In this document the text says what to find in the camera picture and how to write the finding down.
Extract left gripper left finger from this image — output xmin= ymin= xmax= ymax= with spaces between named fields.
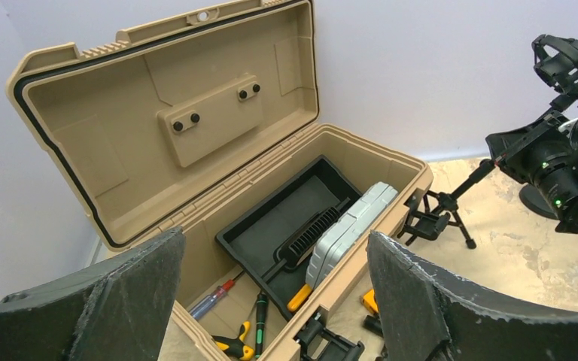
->
xmin=0 ymin=226 xmax=186 ymax=360

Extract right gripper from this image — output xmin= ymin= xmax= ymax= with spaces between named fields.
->
xmin=485 ymin=111 xmax=578 ymax=234

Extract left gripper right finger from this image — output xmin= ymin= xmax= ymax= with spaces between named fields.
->
xmin=367 ymin=231 xmax=578 ymax=360

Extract black tripod microphone stand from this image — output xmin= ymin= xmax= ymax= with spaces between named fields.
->
xmin=397 ymin=34 xmax=578 ymax=241

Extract black round base stand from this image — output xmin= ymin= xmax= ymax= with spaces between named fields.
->
xmin=519 ymin=184 xmax=558 ymax=220

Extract black cylindrical tool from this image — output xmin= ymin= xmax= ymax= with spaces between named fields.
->
xmin=362 ymin=315 xmax=383 ymax=337

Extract yellow tape measure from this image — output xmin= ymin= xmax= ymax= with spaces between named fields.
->
xmin=360 ymin=289 xmax=379 ymax=316

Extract red clear screwdriver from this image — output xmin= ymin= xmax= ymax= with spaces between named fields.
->
xmin=189 ymin=271 xmax=245 ymax=320

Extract grey plastic case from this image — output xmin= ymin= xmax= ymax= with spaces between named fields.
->
xmin=306 ymin=182 xmax=399 ymax=290

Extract green black screwdriver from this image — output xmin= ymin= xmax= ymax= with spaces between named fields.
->
xmin=254 ymin=291 xmax=269 ymax=359

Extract black toolbox tray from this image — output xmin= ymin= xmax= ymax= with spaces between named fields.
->
xmin=215 ymin=156 xmax=361 ymax=320

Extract tan plastic toolbox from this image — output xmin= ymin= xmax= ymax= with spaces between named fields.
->
xmin=6 ymin=1 xmax=433 ymax=360

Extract yellow handled tool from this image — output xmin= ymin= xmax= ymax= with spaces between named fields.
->
xmin=287 ymin=284 xmax=312 ymax=313

